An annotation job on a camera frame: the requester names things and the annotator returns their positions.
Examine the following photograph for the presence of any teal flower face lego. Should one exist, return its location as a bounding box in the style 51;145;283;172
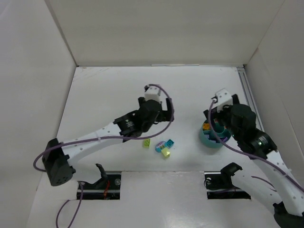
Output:
155;141;167;153

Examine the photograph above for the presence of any pale yellow lego brick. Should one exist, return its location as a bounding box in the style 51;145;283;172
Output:
161;148;171;159

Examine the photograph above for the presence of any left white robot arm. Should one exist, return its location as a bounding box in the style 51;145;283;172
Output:
42;97;174;186

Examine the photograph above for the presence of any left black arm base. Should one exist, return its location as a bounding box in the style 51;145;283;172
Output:
74;163;122;200

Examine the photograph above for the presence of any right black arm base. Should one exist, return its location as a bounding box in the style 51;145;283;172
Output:
204;162;251;200

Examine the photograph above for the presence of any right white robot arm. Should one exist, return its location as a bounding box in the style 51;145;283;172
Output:
204;89;304;228

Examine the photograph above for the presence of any lime green lego brick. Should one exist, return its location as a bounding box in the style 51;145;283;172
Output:
142;138;151;149

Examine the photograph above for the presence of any yellow orange lego brick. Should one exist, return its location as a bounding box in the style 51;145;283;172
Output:
202;123;210;131

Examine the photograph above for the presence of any teal square lego brick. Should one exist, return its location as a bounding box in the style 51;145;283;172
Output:
166;139;174;148

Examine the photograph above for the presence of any teal divided round container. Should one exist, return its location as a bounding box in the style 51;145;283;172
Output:
199;120;231;149

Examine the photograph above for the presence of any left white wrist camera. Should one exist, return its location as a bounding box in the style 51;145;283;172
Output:
144;85;161;103

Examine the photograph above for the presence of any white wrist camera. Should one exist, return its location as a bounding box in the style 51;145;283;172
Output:
144;85;161;103
212;88;233;112

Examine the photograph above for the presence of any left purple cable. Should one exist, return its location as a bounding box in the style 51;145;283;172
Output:
32;83;172;228

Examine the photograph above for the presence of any purple cable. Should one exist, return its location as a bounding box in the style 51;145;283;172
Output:
208;97;304;193
32;83;172;228

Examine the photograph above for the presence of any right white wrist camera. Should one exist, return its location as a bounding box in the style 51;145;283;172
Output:
212;88;233;112

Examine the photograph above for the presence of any aluminium rail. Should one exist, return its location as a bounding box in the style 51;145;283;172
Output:
237;66;264;131

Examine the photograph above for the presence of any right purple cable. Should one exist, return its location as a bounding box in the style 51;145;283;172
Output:
208;97;304;193

